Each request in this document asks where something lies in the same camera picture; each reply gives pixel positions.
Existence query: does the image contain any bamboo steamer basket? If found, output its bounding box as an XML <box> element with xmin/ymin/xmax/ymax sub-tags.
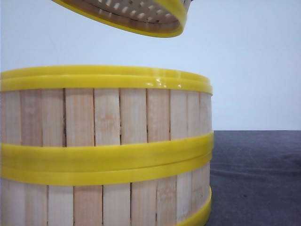
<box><xmin>1</xmin><ymin>66</ymin><xmax>213</xmax><ymax>173</ymax></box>
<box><xmin>54</xmin><ymin>0</ymin><xmax>191</xmax><ymax>38</ymax></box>
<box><xmin>1</xmin><ymin>146</ymin><xmax>212</xmax><ymax>226</ymax></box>

